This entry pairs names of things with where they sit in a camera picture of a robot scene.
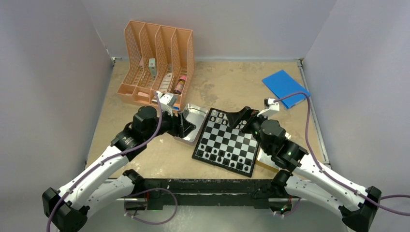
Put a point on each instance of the pink metal tin box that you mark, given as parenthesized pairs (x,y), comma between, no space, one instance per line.
(195,115)

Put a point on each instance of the blue notebook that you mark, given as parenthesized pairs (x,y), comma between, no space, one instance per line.
(282,84)

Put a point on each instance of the black white chess board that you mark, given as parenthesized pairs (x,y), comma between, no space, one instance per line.
(224,147)

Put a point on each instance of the green white small box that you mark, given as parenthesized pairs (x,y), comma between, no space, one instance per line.
(152,65)

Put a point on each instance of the orange plastic file organizer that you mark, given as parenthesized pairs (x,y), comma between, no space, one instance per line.
(173,49)

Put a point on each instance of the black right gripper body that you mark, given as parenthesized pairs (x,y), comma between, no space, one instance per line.
(253,125)

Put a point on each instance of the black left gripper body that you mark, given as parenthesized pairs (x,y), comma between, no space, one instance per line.
(168,124)

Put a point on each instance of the pink capped small bottle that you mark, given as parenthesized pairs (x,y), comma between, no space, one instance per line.
(180,85)

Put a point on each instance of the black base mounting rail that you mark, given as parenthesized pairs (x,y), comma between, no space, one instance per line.
(257,193)

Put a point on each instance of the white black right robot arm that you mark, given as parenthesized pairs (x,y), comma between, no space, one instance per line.
(303,175)

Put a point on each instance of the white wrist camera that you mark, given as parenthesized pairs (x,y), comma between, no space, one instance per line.
(166,101)
(271,107)

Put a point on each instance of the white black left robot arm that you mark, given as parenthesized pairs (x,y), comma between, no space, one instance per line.
(69,207)

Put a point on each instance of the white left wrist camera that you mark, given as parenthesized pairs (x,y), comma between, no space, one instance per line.
(166,101)

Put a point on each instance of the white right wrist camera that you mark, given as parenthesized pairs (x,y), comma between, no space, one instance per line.
(271,107)

